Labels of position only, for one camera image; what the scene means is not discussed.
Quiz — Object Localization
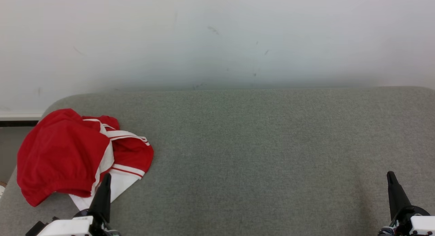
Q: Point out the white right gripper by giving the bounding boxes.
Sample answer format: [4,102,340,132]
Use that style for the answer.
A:
[378,171,435,236]

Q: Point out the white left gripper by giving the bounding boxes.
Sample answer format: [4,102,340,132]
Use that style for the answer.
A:
[25,173,121,236]

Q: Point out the red shorts with white stripe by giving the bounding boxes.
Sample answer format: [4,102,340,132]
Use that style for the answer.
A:
[16,108,115,208]

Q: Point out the grey fabric sofa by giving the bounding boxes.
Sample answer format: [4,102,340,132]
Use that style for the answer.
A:
[0,86,435,236]

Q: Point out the white wall skirting strip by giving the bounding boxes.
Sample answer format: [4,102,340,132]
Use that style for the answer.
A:
[0,113,44,128]

